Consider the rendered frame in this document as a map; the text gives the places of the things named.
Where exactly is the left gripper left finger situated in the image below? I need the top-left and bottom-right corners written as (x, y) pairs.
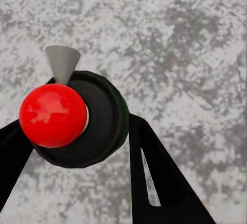
top-left (0, 119), bottom-right (34, 213)

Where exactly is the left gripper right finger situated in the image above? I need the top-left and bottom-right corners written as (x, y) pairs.
top-left (129, 114), bottom-right (216, 224)

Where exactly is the insectifuge atomizer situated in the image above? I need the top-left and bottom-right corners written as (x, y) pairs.
top-left (19, 45), bottom-right (130, 169)

